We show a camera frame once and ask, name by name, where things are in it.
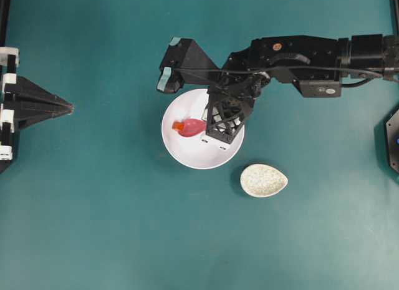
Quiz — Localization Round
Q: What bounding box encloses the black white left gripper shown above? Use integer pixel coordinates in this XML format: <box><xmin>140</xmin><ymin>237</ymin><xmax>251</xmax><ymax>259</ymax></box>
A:
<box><xmin>1</xmin><ymin>47</ymin><xmax>74</xmax><ymax>173</ymax></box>

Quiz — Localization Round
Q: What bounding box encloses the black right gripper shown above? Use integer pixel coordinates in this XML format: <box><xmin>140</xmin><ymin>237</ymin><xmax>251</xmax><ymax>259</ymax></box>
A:
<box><xmin>206</xmin><ymin>74</ymin><xmax>271</xmax><ymax>143</ymax></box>

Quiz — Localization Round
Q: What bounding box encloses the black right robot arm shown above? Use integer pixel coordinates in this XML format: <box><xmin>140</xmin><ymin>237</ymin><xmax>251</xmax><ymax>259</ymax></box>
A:
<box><xmin>206</xmin><ymin>34</ymin><xmax>398</xmax><ymax>144</ymax></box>

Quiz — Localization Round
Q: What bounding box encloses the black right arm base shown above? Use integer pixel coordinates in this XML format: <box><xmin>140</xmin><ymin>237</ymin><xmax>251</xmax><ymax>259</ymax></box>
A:
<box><xmin>374</xmin><ymin>104</ymin><xmax>398</xmax><ymax>184</ymax></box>

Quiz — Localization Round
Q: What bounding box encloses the white round bowl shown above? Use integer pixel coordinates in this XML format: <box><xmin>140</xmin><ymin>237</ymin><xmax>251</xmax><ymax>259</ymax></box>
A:
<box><xmin>161</xmin><ymin>89</ymin><xmax>245</xmax><ymax>170</ymax></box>

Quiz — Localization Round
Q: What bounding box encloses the speckled egg-shaped dish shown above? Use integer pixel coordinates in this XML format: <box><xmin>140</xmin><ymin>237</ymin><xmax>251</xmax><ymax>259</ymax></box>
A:
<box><xmin>240</xmin><ymin>164</ymin><xmax>288</xmax><ymax>198</ymax></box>

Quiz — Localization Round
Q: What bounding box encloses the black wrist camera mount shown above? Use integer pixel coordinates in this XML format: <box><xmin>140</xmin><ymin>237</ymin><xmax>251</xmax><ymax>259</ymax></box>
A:
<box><xmin>156</xmin><ymin>37</ymin><xmax>221</xmax><ymax>94</ymax></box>

